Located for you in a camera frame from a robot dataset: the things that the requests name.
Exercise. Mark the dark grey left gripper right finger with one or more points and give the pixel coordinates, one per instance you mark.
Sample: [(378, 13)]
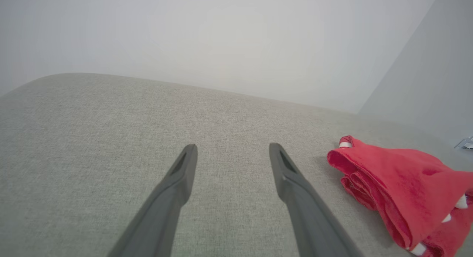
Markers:
[(310, 220)]

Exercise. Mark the red garment with white stripes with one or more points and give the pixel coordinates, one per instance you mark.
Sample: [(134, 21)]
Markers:
[(399, 183)]

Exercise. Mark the small metal floor fixture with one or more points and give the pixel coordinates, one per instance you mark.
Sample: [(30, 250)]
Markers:
[(466, 143)]

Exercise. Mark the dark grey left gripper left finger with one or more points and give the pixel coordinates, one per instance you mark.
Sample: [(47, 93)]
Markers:
[(162, 212)]

